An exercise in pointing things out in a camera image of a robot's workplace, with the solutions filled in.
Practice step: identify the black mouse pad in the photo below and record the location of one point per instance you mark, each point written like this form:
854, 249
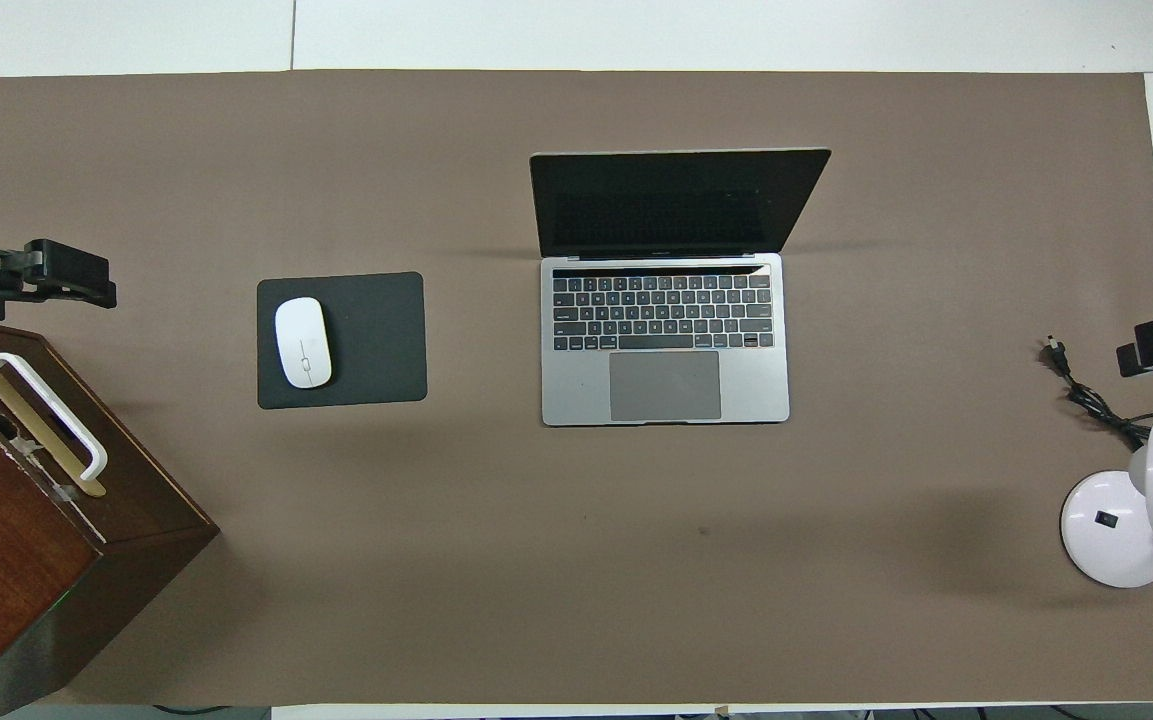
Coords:
376, 340

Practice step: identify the white computer mouse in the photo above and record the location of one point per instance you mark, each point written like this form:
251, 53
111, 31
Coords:
303, 342

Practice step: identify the dark wooden box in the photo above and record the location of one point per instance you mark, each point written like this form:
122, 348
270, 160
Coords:
16, 560

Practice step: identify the brown table mat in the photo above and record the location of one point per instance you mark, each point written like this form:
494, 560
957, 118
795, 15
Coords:
576, 600

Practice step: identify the white desk lamp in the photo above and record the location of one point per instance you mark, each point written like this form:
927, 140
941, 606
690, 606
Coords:
1116, 530

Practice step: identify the silver laptop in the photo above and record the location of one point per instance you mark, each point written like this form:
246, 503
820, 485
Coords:
666, 385

